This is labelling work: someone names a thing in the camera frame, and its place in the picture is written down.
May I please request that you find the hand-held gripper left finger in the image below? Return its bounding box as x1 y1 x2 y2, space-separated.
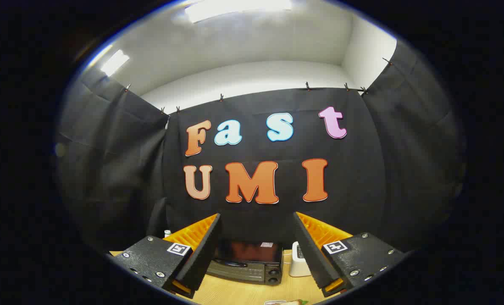
108 213 222 299

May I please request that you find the black toaster oven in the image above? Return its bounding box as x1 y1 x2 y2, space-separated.
205 239 283 286

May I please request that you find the white pop-up toaster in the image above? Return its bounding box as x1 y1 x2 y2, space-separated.
289 241 313 277

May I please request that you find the black backdrop cloth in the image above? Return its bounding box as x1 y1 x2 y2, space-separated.
57 40 466 255

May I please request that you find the ceiling light panel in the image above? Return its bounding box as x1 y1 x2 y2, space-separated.
100 50 130 77

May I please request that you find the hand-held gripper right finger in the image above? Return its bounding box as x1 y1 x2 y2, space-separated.
293 211 406 298

